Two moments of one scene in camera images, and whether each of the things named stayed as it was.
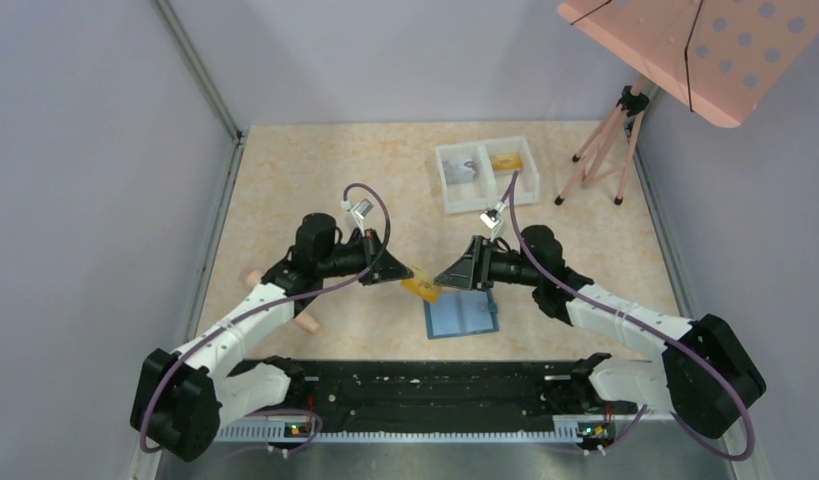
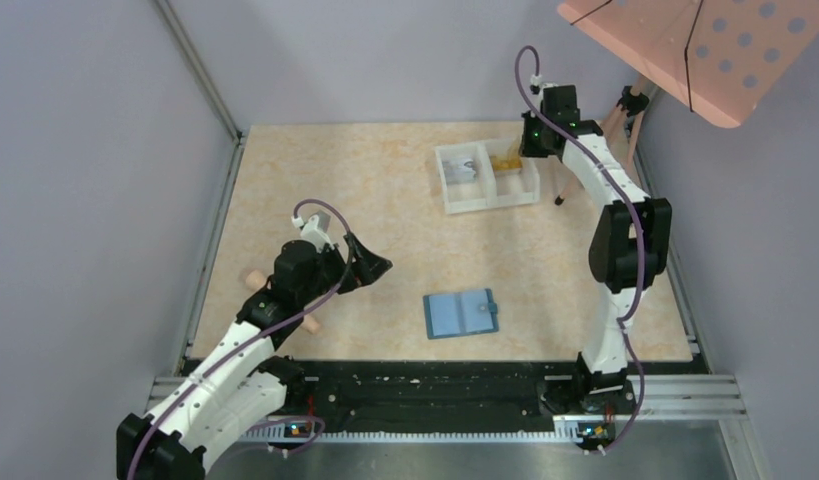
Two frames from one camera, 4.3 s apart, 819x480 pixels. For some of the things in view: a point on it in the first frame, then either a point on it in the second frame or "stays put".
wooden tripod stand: x=606 y=149 stays put
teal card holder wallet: x=460 y=314 stays put
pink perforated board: x=720 y=58 stays put
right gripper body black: x=480 y=264 → x=532 y=145
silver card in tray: x=459 y=171 stays put
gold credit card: x=423 y=284 → x=512 y=161
